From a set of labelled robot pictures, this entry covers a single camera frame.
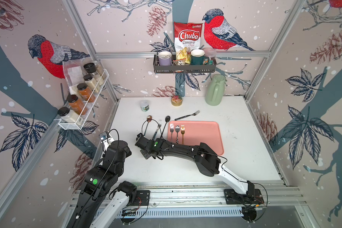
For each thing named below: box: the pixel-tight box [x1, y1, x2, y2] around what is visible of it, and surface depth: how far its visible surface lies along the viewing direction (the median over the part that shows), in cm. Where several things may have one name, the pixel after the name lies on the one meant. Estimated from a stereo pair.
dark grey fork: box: [174, 110, 201, 121], surface depth 113 cm
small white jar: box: [139, 99, 151, 113], surface depth 113 cm
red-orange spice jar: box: [76, 82, 96, 103], surface depth 73 cm
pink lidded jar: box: [204, 47, 217, 66], surface depth 87 cm
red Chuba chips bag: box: [173, 21, 203, 53], surface depth 81 cm
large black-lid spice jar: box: [83, 62, 105, 86], surface depth 81 cm
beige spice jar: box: [83, 74, 100, 93], surface depth 78 cm
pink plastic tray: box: [167, 120, 224, 156], surface depth 102 cm
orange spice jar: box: [66, 94, 88, 115], surface depth 68 cm
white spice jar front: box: [57, 106, 84, 126], surface depth 62 cm
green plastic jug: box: [205, 74, 226, 107], surface depth 103 cm
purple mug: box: [158, 50, 173, 66], surface depth 84 cm
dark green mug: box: [190, 48, 210, 66], surface depth 85 cm
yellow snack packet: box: [172, 47, 192, 66], surface depth 87 cm
